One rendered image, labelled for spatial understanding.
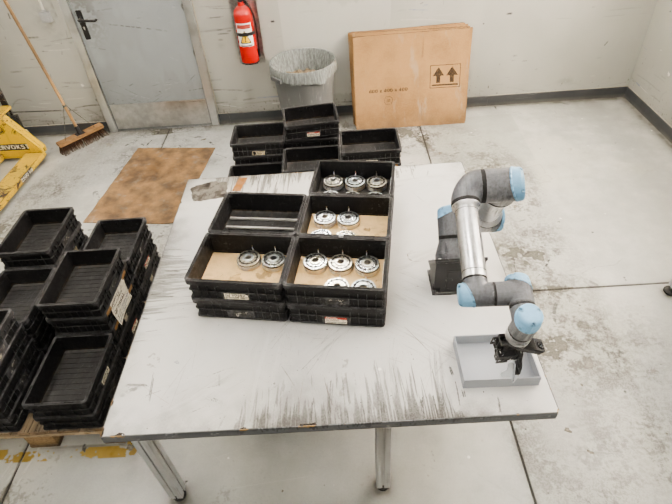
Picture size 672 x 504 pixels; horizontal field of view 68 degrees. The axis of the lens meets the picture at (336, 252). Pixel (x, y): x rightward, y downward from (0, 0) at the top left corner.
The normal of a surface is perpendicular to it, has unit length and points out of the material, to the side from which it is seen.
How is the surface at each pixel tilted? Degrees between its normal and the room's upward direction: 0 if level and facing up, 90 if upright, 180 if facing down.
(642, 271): 0
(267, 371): 0
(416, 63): 80
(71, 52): 90
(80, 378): 0
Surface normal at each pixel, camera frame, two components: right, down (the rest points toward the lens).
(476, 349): -0.06, -0.74
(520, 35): 0.03, 0.67
